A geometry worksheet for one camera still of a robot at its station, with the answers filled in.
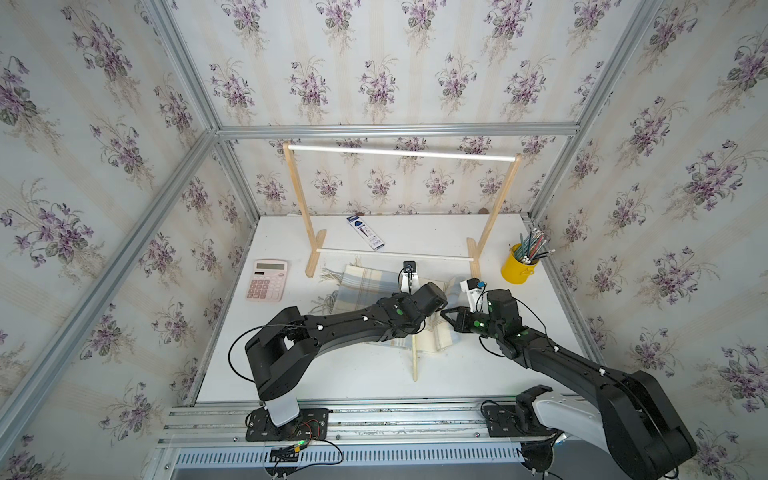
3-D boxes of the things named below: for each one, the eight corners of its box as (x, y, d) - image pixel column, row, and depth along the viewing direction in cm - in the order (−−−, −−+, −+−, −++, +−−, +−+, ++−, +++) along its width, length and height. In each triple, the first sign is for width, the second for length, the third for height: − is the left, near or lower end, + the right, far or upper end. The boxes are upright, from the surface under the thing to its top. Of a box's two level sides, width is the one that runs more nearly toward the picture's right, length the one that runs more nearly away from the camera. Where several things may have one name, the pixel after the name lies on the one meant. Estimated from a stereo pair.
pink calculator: (245, 301, 98) (242, 296, 95) (258, 264, 108) (255, 259, 105) (280, 301, 98) (278, 296, 96) (290, 264, 108) (288, 259, 105)
